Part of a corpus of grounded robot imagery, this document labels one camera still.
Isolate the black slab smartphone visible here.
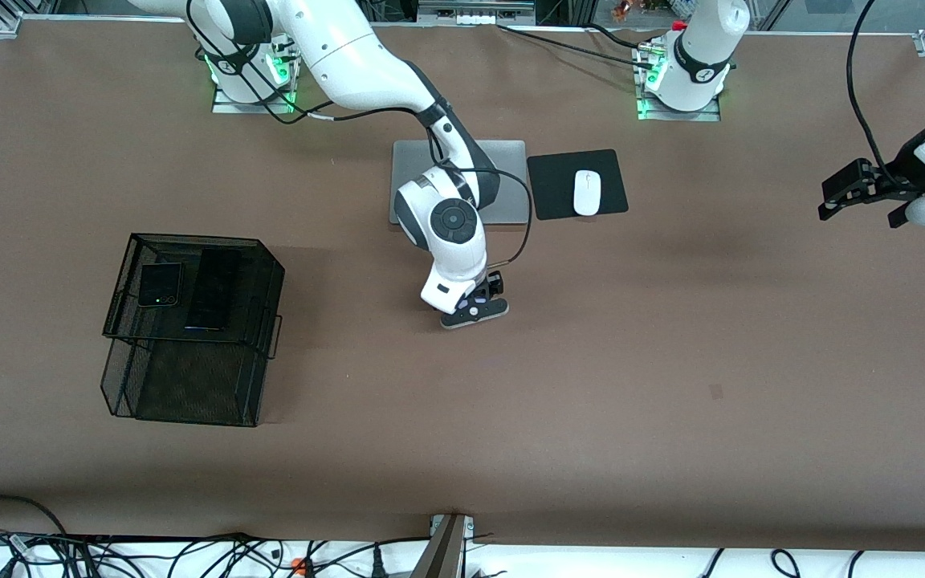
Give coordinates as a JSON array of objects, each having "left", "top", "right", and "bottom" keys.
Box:
[{"left": 184, "top": 247, "right": 243, "bottom": 332}]

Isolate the black flip phone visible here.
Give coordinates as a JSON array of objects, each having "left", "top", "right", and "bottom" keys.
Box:
[{"left": 137, "top": 261, "right": 185, "bottom": 309}]

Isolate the silver closed laptop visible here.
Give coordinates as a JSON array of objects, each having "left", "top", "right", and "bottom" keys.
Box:
[{"left": 389, "top": 140, "right": 529, "bottom": 226}]

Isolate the black mouse pad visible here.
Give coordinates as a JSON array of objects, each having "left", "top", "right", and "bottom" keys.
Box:
[{"left": 527, "top": 149, "right": 630, "bottom": 221}]

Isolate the white computer mouse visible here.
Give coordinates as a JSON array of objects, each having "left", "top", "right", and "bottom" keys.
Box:
[{"left": 573, "top": 169, "right": 601, "bottom": 217}]

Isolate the white power strip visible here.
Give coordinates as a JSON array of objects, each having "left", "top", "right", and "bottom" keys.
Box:
[{"left": 417, "top": 0, "right": 536, "bottom": 26}]

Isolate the black mesh two-tier tray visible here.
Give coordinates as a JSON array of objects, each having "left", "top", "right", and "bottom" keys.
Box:
[{"left": 101, "top": 233, "right": 285, "bottom": 428}]

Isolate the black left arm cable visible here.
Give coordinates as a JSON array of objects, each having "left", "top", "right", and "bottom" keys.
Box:
[{"left": 846, "top": 0, "right": 907, "bottom": 184}]

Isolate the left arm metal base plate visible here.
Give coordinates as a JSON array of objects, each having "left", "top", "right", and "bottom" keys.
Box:
[{"left": 637, "top": 80, "right": 722, "bottom": 123}]

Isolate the long black table cable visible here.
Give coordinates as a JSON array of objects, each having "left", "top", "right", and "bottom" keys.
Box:
[{"left": 496, "top": 23, "right": 658, "bottom": 70}]

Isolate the grey metal camera post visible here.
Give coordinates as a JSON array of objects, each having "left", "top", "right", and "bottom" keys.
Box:
[{"left": 410, "top": 514, "right": 476, "bottom": 578}]

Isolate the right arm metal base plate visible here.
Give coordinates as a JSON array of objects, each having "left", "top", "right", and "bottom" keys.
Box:
[{"left": 212, "top": 76, "right": 297, "bottom": 115}]

